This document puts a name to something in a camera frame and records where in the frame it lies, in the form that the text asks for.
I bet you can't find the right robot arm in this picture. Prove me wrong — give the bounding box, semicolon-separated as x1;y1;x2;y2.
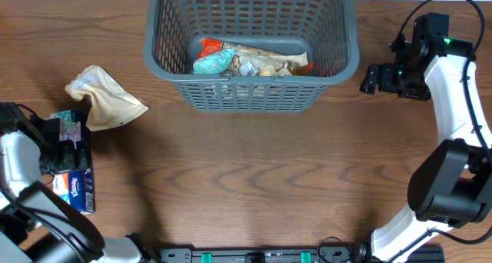
352;35;491;262

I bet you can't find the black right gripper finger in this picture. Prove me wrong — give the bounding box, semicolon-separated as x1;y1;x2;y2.
378;63;398;93
360;64;381;94

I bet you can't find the Kleenex tissue multipack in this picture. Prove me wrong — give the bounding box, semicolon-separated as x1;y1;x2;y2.
51;109;95;215

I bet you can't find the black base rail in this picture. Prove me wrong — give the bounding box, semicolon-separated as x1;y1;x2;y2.
156;236;380;263

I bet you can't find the grey plastic lattice basket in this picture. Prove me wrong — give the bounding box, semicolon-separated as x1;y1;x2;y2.
143;0;360;112

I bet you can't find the orange gold biscuit packet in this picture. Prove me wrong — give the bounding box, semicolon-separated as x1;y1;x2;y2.
198;38;314;78

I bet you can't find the teal flushable wipes packet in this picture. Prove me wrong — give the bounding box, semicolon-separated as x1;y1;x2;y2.
192;48;235;75

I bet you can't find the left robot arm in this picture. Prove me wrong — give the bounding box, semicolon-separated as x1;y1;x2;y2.
1;102;154;262

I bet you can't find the white brown snack bag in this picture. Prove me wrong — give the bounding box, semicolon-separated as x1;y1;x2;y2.
226;52;310;77

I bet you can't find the crumpled beige paper pouch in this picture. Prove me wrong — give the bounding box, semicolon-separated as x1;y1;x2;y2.
65;65;148;132

